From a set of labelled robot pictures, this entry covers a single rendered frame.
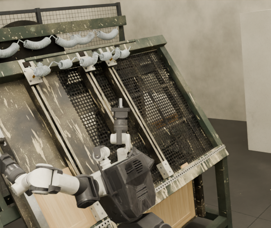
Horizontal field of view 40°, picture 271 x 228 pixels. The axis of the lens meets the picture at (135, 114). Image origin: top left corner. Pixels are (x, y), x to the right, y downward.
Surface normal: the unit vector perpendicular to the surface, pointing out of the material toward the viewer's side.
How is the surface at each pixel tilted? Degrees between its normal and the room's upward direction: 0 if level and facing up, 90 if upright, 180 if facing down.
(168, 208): 90
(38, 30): 90
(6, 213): 60
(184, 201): 90
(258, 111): 90
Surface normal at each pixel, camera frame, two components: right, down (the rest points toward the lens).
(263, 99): -0.68, 0.26
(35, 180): -0.32, -0.34
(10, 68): 0.57, -0.44
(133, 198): 0.71, -0.07
